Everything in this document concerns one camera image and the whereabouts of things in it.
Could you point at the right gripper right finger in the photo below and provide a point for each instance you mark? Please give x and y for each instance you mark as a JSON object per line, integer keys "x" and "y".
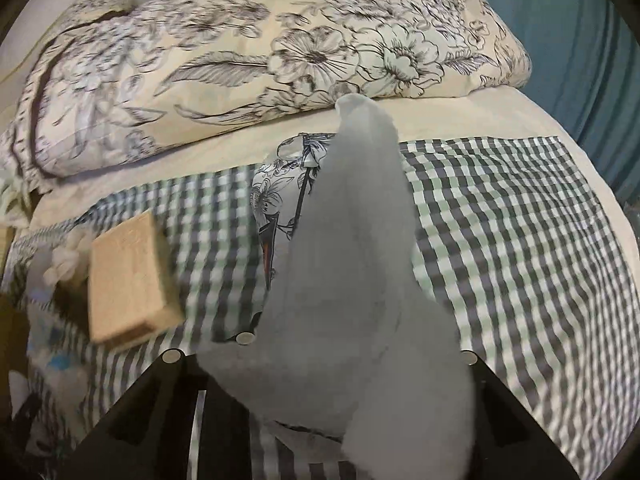
{"x": 509, "y": 444}

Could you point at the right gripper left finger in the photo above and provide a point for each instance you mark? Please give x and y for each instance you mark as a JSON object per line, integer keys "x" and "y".
{"x": 147, "y": 432}

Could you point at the blue tissue pack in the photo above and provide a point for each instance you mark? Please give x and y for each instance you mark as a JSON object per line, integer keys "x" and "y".
{"x": 60, "y": 369}

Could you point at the tan brown carton box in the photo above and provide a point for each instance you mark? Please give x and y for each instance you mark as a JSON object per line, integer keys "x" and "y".
{"x": 132, "y": 293}

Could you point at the grey white cloth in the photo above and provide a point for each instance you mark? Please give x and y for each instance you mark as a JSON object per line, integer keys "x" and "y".
{"x": 352, "y": 360}

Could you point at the clear plastic bag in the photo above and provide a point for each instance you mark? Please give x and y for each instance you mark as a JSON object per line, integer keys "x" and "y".
{"x": 59, "y": 274}

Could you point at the floral print fabric piece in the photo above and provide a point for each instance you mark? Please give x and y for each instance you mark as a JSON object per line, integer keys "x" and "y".
{"x": 255, "y": 210}

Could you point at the checkered bed sheet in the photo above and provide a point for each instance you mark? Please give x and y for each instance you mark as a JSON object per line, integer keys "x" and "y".
{"x": 512, "y": 239}

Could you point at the mint green towel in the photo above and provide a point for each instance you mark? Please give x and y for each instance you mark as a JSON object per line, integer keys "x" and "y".
{"x": 15, "y": 209}

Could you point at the floral quilt pillow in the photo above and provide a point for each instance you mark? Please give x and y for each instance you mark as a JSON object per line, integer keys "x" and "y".
{"x": 115, "y": 82}

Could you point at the teal curtain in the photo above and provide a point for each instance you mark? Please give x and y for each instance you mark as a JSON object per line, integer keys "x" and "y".
{"x": 586, "y": 76}

